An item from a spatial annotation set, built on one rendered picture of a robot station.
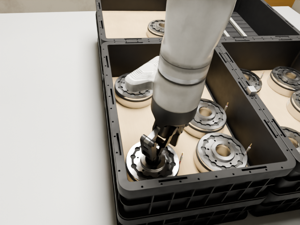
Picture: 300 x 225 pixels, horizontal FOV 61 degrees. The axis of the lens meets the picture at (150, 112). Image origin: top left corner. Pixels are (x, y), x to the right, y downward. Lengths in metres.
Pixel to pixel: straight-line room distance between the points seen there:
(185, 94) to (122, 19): 0.67
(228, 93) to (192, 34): 0.35
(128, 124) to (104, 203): 0.19
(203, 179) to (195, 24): 0.23
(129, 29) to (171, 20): 0.64
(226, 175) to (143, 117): 0.26
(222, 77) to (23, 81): 0.63
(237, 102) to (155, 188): 0.30
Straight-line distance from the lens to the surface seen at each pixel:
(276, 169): 0.47
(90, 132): 0.74
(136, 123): 0.58
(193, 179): 0.40
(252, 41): 0.78
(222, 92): 0.66
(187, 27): 0.29
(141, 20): 0.99
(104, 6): 1.04
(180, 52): 0.31
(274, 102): 0.76
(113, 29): 0.92
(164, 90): 0.35
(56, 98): 0.85
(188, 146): 0.56
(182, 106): 0.36
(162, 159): 0.49
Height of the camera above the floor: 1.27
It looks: 46 degrees down
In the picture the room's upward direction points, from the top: 8 degrees clockwise
